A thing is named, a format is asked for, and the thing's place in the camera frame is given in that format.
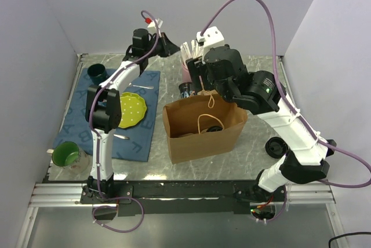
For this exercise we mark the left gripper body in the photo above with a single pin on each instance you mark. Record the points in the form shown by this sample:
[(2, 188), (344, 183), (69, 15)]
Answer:
[(153, 53)]

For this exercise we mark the green cup at edge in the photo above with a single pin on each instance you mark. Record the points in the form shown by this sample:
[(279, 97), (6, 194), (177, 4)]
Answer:
[(70, 156)]

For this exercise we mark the silver fork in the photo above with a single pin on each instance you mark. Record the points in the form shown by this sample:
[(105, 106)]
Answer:
[(122, 137)]

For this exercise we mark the pink straw holder cup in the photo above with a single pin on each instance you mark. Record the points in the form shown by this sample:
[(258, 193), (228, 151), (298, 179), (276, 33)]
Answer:
[(185, 72)]

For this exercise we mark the white paper straws bundle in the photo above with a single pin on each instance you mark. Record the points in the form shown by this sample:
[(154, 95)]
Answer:
[(190, 50)]

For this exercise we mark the green polka dot plate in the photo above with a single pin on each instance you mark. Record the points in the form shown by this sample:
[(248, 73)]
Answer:
[(133, 109)]

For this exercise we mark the silver spoon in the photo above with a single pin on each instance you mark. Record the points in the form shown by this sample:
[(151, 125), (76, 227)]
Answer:
[(142, 87)]

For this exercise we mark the dark green mug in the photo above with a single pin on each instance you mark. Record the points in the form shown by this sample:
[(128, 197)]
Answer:
[(97, 73)]

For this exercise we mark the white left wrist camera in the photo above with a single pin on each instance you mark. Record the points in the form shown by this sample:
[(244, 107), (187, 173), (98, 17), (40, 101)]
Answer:
[(153, 26)]

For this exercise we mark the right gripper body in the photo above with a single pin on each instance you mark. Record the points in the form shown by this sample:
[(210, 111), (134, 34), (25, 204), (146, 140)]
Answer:
[(197, 66)]

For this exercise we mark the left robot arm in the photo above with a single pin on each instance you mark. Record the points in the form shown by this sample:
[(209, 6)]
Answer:
[(103, 109)]

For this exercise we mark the single pulp cup carrier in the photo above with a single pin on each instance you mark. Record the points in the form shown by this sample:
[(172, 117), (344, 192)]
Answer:
[(191, 134)]

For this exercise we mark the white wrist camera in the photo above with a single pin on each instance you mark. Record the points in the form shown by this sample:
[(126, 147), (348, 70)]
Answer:
[(211, 38), (153, 26)]

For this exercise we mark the blue letter placemat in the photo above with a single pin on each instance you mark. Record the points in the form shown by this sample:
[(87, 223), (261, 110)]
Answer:
[(76, 129)]

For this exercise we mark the brown paper bag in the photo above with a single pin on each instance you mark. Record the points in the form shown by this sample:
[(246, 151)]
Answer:
[(201, 126)]

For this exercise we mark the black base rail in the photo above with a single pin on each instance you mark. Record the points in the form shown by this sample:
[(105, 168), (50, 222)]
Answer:
[(172, 197)]

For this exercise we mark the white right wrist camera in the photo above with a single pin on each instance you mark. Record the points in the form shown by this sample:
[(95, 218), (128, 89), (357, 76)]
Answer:
[(211, 38)]

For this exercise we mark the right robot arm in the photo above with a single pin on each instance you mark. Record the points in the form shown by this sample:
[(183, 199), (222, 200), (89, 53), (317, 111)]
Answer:
[(305, 160)]

